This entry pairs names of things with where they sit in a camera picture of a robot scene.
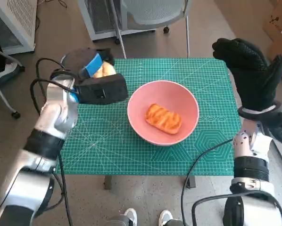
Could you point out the rectangular orange striped bread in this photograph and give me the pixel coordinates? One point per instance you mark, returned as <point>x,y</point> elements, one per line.
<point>163,118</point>

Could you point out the large white perforated cabinet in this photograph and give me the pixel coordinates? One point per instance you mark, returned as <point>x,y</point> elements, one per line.
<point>20,18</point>

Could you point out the person's white shoe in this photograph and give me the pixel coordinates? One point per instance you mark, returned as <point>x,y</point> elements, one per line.
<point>11,68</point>

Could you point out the black caster wheel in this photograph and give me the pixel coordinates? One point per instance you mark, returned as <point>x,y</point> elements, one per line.
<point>166,29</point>

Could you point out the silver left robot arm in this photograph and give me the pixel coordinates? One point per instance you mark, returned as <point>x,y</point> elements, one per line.
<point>53,110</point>

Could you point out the cardboard box with black print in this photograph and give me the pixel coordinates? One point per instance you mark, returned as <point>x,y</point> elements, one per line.
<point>273,29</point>

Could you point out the round pale bread bun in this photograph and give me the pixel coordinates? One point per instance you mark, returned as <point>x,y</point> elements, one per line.
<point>105,70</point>

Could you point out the pink bowl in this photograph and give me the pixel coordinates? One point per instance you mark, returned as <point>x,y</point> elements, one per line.
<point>141,113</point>

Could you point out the black left hand, blue tape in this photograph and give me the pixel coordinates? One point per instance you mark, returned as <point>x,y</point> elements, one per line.
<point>91,64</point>

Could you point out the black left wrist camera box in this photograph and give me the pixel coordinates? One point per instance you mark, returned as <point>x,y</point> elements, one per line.
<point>103,89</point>

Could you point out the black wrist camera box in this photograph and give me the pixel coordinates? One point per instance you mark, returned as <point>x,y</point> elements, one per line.
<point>280,127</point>
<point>103,89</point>

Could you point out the black gloved right hand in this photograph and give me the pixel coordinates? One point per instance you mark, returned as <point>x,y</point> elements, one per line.
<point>251,70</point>

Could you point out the white and black foot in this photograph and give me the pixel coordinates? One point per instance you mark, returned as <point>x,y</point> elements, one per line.
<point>165,217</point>
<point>131,216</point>

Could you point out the green cutting mat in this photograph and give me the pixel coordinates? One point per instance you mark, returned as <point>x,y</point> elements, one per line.
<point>108,141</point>

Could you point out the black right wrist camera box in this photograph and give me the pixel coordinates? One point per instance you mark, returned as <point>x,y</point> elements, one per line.
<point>280,127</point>

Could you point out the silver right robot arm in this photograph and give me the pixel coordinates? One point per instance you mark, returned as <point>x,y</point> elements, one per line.
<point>249,169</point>

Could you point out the grey mesh chair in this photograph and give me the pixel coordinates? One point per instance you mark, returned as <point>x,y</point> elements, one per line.
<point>155,11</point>

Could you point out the grey metal table leg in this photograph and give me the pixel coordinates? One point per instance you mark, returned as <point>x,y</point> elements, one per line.
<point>108,182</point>
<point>191,181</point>

